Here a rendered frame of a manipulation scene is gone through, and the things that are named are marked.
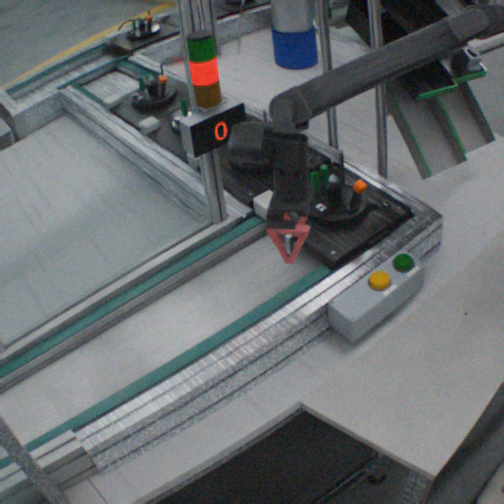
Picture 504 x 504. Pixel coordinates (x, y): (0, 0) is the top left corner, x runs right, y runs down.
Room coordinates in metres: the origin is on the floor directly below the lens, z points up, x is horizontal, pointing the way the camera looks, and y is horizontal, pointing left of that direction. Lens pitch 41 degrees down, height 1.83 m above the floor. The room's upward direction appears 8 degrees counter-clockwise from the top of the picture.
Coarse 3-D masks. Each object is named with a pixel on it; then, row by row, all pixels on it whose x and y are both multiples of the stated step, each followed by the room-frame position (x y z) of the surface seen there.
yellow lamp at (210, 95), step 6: (210, 84) 1.06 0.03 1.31; (216, 84) 1.06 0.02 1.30; (198, 90) 1.06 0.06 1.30; (204, 90) 1.05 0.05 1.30; (210, 90) 1.06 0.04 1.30; (216, 90) 1.06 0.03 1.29; (198, 96) 1.06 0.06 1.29; (204, 96) 1.05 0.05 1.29; (210, 96) 1.05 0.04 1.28; (216, 96) 1.06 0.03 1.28; (198, 102) 1.06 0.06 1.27; (204, 102) 1.06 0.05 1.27; (210, 102) 1.05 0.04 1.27; (216, 102) 1.06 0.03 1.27
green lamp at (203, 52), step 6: (192, 42) 1.06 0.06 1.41; (198, 42) 1.05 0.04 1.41; (204, 42) 1.06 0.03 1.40; (210, 42) 1.06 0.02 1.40; (192, 48) 1.06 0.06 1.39; (198, 48) 1.05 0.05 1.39; (204, 48) 1.05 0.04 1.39; (210, 48) 1.06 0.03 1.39; (192, 54) 1.06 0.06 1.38; (198, 54) 1.05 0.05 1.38; (204, 54) 1.05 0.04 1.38; (210, 54) 1.06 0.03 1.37; (192, 60) 1.06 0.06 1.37; (198, 60) 1.06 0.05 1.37; (204, 60) 1.05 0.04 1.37; (210, 60) 1.06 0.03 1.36
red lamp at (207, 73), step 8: (192, 64) 1.06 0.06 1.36; (200, 64) 1.05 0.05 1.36; (208, 64) 1.06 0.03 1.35; (216, 64) 1.07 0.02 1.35; (192, 72) 1.07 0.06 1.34; (200, 72) 1.05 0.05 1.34; (208, 72) 1.06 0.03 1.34; (216, 72) 1.07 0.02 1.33; (192, 80) 1.07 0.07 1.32; (200, 80) 1.06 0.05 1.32; (208, 80) 1.05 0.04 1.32; (216, 80) 1.06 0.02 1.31
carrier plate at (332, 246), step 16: (320, 176) 1.19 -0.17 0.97; (352, 176) 1.18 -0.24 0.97; (368, 192) 1.12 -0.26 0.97; (384, 192) 1.11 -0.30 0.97; (368, 208) 1.06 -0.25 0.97; (384, 208) 1.06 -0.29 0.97; (400, 208) 1.05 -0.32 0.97; (304, 224) 1.04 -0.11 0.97; (368, 224) 1.01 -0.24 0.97; (384, 224) 1.01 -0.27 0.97; (320, 240) 0.98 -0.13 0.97; (336, 240) 0.98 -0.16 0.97; (352, 240) 0.97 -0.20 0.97; (368, 240) 0.97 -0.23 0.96; (320, 256) 0.95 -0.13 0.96; (336, 256) 0.93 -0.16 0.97; (352, 256) 0.95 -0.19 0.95
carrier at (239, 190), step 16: (224, 144) 1.38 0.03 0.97; (224, 160) 1.31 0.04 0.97; (272, 160) 1.24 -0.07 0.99; (320, 160) 1.26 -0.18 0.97; (224, 176) 1.24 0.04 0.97; (240, 176) 1.23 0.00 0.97; (256, 176) 1.22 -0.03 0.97; (272, 176) 1.22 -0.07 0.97; (240, 192) 1.17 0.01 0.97; (256, 192) 1.16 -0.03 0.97
